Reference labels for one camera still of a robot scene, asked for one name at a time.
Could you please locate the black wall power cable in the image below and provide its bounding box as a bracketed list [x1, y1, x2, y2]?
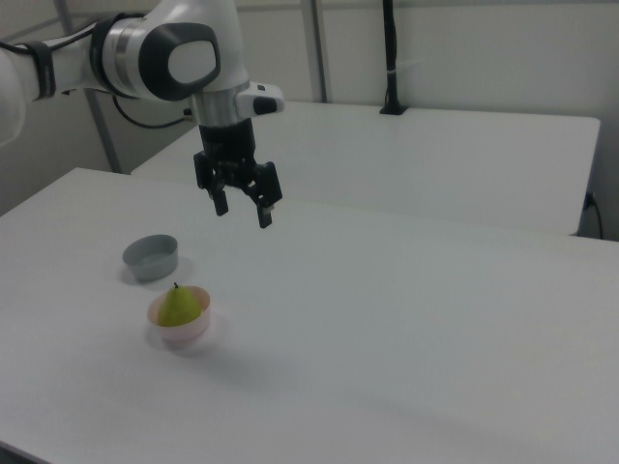
[585, 191, 606, 239]

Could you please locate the pink plastic bowl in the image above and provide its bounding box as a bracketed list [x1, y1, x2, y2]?
[146, 284, 213, 346]

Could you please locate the black pole with clamp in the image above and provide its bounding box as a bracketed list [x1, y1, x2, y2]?
[378, 0, 410, 117]

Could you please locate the white rectangular table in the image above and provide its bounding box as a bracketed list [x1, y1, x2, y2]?
[130, 100, 602, 238]

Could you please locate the yellow-green tennis ball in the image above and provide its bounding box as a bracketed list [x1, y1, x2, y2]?
[157, 281, 203, 328]

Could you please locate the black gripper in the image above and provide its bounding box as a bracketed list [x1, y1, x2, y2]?
[192, 119, 284, 230]

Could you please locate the black velcro strap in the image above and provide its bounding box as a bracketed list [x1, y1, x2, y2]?
[27, 41, 58, 102]

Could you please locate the grey plastic bowl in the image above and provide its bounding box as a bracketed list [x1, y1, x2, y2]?
[121, 234, 181, 283]

